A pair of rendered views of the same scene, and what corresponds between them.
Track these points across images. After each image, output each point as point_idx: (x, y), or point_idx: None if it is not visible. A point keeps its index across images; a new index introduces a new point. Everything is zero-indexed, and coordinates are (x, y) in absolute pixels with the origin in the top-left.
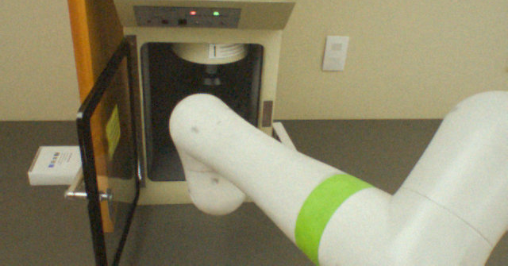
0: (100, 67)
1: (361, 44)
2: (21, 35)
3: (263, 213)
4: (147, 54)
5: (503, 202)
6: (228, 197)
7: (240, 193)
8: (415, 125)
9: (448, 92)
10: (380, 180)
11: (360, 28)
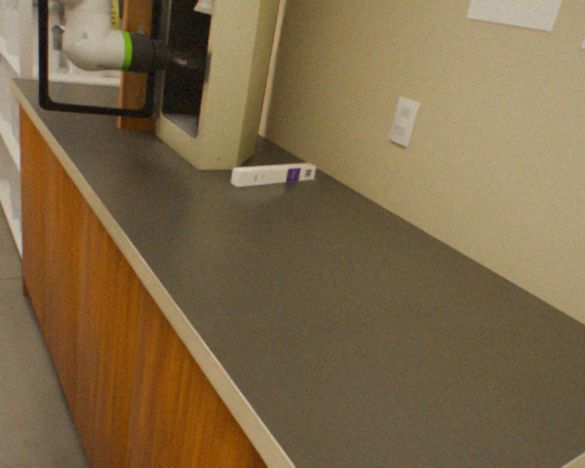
0: None
1: (431, 118)
2: None
3: (180, 169)
4: (204, 17)
5: None
6: (67, 39)
7: (76, 43)
8: (443, 251)
9: (525, 240)
10: (290, 220)
11: (434, 97)
